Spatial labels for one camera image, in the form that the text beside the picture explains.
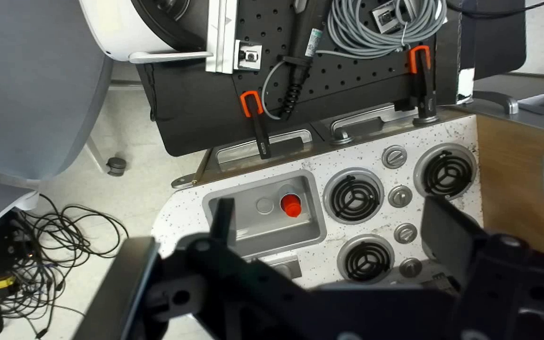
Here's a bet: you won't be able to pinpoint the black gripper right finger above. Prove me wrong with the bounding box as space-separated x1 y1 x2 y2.
420 197 487 286

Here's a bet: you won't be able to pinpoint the orange black clamp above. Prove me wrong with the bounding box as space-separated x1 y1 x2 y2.
407 46 436 125
239 91 271 159

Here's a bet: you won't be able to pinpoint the black caster wheel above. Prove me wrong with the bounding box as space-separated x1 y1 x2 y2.
105 157 126 176

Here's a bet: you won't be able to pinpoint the tangled black floor cables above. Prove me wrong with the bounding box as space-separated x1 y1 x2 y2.
0 193 130 340

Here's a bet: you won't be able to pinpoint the black perforated board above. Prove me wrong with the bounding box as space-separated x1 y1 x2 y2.
137 0 445 157

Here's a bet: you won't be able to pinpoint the coiled grey cable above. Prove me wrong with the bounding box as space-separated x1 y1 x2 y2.
313 0 449 61

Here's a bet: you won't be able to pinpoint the grey toy sink basin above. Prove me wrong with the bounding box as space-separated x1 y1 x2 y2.
203 173 326 258

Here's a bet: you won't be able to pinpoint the toy kitchen countertop unit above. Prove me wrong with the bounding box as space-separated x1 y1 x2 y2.
152 112 544 288

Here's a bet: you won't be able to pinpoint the grey stove knob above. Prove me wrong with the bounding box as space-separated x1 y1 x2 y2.
398 258 422 278
381 146 407 171
386 186 411 208
392 224 417 244

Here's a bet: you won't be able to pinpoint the black coil burner far left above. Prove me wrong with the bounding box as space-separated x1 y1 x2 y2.
322 169 385 225

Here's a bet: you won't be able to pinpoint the black coil burner far right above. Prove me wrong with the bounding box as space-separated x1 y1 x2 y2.
413 144 475 199

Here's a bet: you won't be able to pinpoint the black coil burner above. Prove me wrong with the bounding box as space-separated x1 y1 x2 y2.
322 169 385 225
335 237 392 284
413 144 475 199

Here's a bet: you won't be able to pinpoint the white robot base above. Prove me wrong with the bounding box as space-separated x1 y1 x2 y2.
79 0 237 69

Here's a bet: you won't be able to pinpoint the orange black clamp right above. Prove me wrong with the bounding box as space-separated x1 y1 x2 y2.
407 46 436 125

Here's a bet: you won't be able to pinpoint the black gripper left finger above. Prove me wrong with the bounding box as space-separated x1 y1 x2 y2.
211 199 233 244

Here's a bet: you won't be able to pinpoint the black coil burner near left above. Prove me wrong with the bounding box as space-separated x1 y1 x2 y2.
335 237 392 284

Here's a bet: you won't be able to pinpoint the orange black clamp left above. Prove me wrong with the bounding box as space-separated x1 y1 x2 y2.
239 91 271 159

